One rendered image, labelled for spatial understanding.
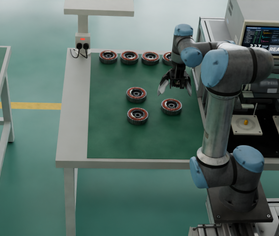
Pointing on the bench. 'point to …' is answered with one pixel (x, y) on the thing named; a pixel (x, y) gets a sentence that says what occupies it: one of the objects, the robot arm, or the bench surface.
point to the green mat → (152, 98)
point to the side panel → (197, 68)
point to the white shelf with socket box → (101, 9)
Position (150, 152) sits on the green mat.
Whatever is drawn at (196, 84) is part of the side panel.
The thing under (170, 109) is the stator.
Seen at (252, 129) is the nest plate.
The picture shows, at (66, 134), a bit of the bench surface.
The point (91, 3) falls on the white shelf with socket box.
